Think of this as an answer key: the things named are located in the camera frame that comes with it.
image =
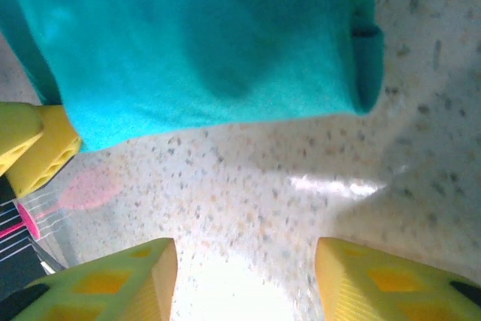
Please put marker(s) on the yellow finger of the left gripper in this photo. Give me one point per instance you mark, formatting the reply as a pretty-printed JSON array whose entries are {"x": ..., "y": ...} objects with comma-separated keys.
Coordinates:
[
  {"x": 17, "y": 129},
  {"x": 56, "y": 140}
]

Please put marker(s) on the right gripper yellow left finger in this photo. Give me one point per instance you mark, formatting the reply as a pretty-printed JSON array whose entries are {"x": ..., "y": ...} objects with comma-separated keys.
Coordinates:
[{"x": 124, "y": 291}]

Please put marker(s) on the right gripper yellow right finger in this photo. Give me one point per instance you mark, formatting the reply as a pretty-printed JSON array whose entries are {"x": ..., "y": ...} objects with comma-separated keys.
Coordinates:
[{"x": 376, "y": 287}]

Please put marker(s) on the teal t-shirt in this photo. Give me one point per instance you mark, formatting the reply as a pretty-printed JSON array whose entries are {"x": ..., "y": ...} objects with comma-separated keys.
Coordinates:
[{"x": 188, "y": 35}]

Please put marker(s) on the pink plastic goblet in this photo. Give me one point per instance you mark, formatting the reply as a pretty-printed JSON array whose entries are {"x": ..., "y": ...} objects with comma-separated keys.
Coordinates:
[{"x": 28, "y": 220}]

